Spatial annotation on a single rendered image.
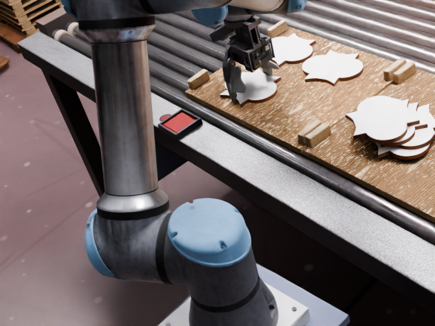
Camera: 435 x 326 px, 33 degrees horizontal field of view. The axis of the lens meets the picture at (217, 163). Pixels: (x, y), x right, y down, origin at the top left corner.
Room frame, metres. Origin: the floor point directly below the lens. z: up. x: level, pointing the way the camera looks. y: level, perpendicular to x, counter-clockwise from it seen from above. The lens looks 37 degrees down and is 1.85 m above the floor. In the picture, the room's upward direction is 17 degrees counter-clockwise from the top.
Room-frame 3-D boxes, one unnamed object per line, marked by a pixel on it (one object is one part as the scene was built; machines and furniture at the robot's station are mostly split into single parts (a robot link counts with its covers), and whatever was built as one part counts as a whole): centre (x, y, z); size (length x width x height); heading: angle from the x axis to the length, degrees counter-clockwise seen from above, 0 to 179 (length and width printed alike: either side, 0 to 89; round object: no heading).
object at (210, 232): (0.83, 0.05, 1.07); 0.13 x 0.12 x 0.14; 61
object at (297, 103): (1.44, -0.23, 0.93); 0.41 x 0.35 x 0.02; 29
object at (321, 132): (1.19, -0.21, 0.95); 0.06 x 0.02 x 0.03; 118
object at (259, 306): (0.83, 0.05, 0.95); 0.15 x 0.15 x 0.10
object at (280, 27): (1.68, -0.25, 0.95); 0.06 x 0.02 x 0.03; 119
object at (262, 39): (1.43, -0.14, 1.08); 0.09 x 0.08 x 0.12; 29
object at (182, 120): (1.42, 0.06, 0.92); 0.06 x 0.06 x 0.01; 28
